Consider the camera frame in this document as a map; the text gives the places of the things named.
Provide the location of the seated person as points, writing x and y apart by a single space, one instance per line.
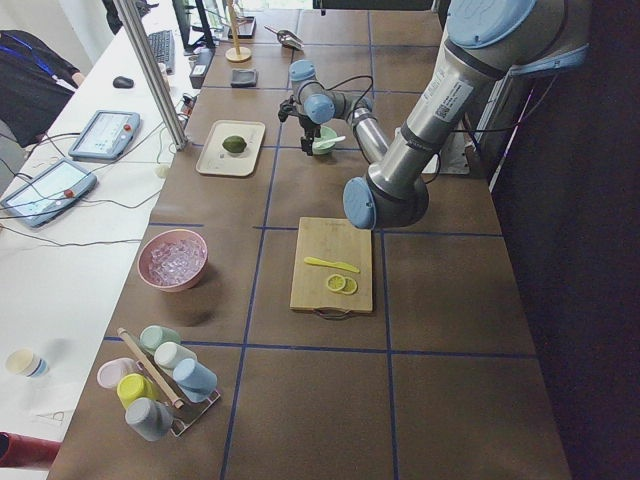
36 85

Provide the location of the red object at corner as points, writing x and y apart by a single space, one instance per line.
19 451

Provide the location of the grey cup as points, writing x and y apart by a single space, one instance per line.
151 419

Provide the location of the black keyboard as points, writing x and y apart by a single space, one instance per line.
163 48

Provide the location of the shiny metal scoop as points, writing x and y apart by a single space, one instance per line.
287 38

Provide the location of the yellow plastic knife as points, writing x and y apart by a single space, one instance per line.
314 261

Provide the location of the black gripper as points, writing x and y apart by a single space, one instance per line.
309 128

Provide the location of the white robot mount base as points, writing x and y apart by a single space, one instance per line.
452 155

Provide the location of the blue cup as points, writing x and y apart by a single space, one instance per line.
195 380

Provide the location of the aluminium frame post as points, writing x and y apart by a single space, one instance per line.
134 28

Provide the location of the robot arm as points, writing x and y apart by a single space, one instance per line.
483 42

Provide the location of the clear ice cubes pile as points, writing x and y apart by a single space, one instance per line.
174 263

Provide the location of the lower lemon slice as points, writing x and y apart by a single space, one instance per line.
350 286

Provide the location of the wooden stand with round base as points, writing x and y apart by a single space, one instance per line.
237 53

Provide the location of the grey folded cloth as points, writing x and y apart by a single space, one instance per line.
244 78

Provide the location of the clear cup rack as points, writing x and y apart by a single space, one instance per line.
190 413

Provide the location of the bamboo cutting board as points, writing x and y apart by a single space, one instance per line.
332 240

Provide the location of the green cup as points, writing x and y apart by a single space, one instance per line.
152 336

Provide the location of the cream rabbit tray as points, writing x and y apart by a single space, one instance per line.
214 160

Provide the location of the mint green bowl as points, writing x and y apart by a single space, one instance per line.
325 132

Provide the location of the lemon slice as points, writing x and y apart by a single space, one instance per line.
350 286
336 283

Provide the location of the paper cup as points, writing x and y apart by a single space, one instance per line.
27 363

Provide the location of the pink bowl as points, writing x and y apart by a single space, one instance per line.
170 236

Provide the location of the upper lemon slice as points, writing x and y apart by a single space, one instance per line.
336 283

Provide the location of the yellow cup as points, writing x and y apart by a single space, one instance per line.
134 386

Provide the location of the near teach pendant tablet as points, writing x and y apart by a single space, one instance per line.
49 193

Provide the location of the white plastic spoon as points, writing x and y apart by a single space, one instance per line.
326 143

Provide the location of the black computer mouse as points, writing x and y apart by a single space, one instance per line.
121 82

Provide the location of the far teach pendant tablet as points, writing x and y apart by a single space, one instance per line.
105 137

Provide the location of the pink cup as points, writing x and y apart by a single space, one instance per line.
112 372

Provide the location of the teach pendant tablet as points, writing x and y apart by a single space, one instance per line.
105 137
49 193

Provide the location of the black framed tray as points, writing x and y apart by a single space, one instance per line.
245 27

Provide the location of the white cup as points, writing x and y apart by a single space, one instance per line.
169 354

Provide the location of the green avocado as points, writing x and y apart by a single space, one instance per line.
234 144

